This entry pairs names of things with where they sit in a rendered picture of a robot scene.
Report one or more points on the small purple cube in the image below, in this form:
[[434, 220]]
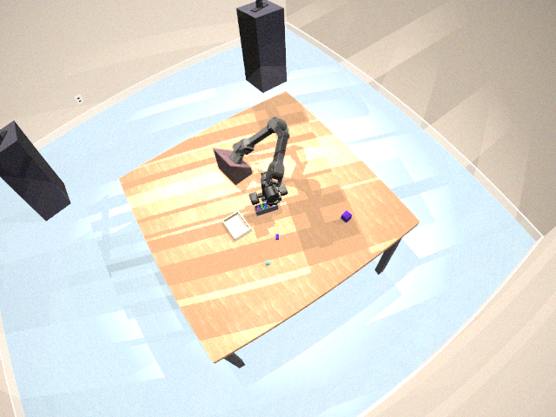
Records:
[[346, 216]]

